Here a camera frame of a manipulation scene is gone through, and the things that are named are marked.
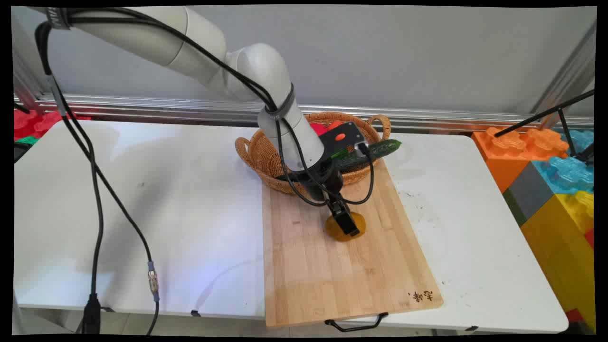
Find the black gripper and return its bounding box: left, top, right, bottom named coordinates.
left=275, top=160, right=361, bottom=237

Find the round orange fruit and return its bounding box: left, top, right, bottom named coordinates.
left=325, top=212, right=367, bottom=242

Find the dark green cucumber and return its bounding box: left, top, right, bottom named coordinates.
left=332, top=139, right=402, bottom=171

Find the bamboo cutting board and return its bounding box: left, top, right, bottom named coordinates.
left=261, top=157, right=445, bottom=333

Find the woven wicker basket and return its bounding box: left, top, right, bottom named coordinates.
left=235, top=112, right=392, bottom=195

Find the large orange toy block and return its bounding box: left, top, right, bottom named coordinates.
left=471, top=126, right=570, bottom=194

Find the large grey toy block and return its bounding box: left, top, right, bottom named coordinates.
left=503, top=162, right=555, bottom=227

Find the large blue toy block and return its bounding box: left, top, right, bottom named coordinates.
left=531, top=129, right=595, bottom=194

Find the black tripod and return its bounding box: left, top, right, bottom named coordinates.
left=494, top=89, right=595, bottom=166

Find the red studded toy block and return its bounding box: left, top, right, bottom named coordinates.
left=13, top=108, right=92, bottom=142

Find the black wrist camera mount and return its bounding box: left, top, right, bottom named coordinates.
left=317, top=122, right=367, bottom=160

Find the black cable strap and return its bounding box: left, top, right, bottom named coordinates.
left=264, top=83, right=296, bottom=120

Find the black cable with silver connector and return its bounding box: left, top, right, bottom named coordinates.
left=36, top=21, right=162, bottom=335

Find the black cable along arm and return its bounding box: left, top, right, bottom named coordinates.
left=66, top=7, right=376, bottom=208

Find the aluminium frame rail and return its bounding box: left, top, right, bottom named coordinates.
left=13, top=92, right=595, bottom=134

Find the aluminium frame post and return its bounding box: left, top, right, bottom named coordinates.
left=531, top=21, right=597, bottom=130

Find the black cable with thick plug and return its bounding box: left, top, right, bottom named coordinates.
left=36, top=21, right=103, bottom=334

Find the grey velcro strap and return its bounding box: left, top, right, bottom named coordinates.
left=47, top=7, right=73, bottom=30

